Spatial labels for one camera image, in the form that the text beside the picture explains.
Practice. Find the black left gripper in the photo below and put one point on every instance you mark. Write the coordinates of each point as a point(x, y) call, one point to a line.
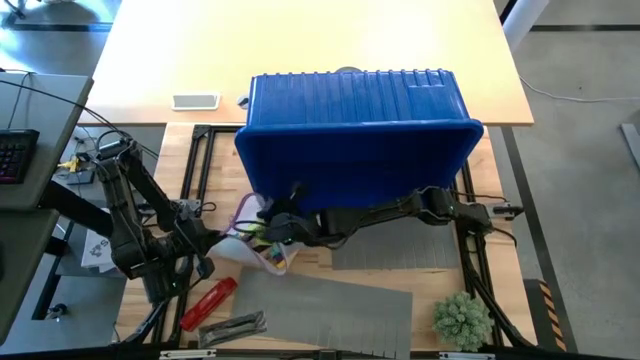
point(192, 245)

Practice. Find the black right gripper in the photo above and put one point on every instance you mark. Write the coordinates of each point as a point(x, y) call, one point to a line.
point(295, 227)

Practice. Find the green wooden block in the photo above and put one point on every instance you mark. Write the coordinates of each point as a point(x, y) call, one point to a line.
point(256, 229)

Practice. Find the blue plastic bin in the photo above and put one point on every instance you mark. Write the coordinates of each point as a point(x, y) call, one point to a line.
point(350, 110)

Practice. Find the grey slotted divider panel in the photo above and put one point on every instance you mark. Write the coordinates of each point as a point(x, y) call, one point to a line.
point(325, 310)
point(400, 245)

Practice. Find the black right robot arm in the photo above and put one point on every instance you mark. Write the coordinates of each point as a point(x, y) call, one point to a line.
point(400, 212)

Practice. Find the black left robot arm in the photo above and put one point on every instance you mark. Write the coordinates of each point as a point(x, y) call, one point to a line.
point(130, 210)

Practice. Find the yellow wooden block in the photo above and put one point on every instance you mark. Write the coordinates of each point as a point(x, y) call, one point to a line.
point(280, 262)

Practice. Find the small grey round puck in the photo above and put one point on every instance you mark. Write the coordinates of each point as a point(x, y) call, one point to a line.
point(243, 102)

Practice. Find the black desk beam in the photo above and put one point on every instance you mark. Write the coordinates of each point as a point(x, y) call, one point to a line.
point(75, 212)

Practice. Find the black small box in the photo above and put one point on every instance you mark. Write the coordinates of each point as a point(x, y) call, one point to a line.
point(80, 177)

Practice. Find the white-framed smartphone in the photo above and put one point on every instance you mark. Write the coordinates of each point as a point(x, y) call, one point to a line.
point(195, 102)

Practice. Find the yellow connector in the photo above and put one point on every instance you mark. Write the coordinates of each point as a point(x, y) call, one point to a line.
point(70, 164)

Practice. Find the black caster wheel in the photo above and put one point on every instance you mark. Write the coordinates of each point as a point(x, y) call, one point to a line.
point(56, 312)

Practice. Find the grey side desk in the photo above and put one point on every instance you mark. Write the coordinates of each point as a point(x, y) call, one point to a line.
point(55, 115)

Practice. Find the black keyboard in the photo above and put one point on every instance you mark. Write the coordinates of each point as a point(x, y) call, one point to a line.
point(17, 157)

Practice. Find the green artificial plant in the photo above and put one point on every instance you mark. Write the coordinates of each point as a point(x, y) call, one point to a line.
point(462, 322)

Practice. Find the white metal table leg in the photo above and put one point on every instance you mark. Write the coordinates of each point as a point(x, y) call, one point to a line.
point(522, 20)

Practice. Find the grey metal stand leg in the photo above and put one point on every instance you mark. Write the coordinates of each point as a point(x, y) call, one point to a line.
point(631, 145)

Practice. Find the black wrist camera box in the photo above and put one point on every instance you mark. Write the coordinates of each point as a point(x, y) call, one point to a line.
point(162, 282)

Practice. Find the silver arm base bracket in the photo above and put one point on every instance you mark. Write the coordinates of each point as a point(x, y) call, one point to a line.
point(507, 210)

